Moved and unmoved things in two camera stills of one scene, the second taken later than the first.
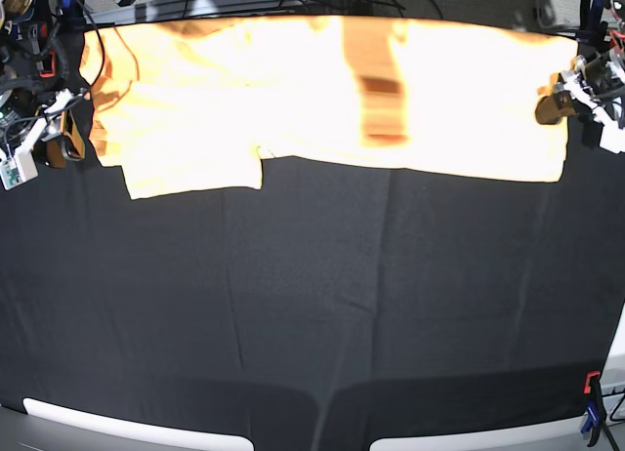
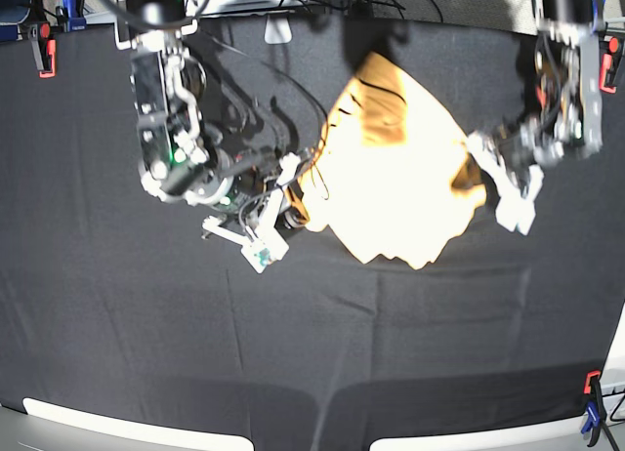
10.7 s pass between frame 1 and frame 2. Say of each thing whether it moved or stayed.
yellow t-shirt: moved
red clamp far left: stayed
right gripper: moved
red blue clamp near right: stayed
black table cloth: stayed
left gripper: moved
